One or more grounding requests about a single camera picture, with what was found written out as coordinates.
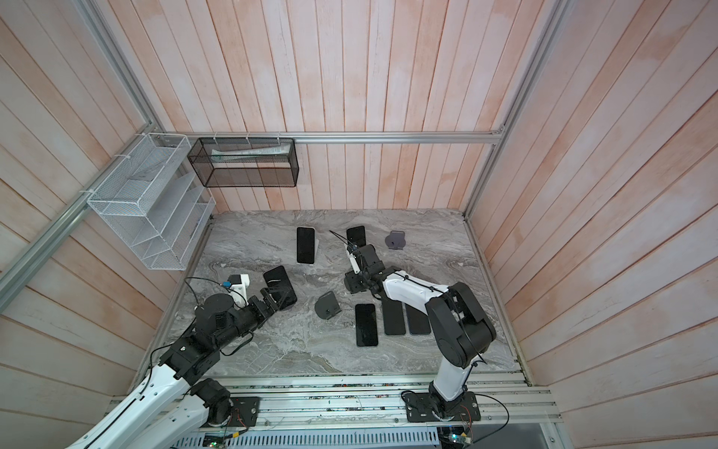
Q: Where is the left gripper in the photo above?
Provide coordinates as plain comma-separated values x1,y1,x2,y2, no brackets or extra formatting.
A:
215,287,291,349

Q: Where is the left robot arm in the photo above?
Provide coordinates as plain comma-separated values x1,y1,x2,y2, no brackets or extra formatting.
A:
70,282,297,448

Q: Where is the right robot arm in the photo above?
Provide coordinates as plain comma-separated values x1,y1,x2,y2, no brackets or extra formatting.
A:
345,242,497,423

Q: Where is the purple grey phone stand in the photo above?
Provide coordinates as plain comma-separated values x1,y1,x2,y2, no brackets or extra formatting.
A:
384,230,407,251

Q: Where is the front middle black stand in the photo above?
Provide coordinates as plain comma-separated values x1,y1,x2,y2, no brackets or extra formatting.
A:
314,291,341,320

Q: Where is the black mesh basket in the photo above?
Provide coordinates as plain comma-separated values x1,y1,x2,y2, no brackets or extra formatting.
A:
188,137,299,188

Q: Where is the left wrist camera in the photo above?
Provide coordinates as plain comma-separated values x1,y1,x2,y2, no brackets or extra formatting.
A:
223,273,250,309

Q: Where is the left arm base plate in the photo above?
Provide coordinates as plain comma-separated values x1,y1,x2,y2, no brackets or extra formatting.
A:
201,396,261,428

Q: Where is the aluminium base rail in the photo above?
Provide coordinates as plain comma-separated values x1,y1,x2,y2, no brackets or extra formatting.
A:
217,372,562,430

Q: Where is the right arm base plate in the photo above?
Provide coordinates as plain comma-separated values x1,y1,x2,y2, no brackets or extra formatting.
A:
400,390,481,423

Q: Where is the white wire shelf rack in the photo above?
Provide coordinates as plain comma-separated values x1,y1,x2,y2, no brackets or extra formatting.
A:
88,133,216,271

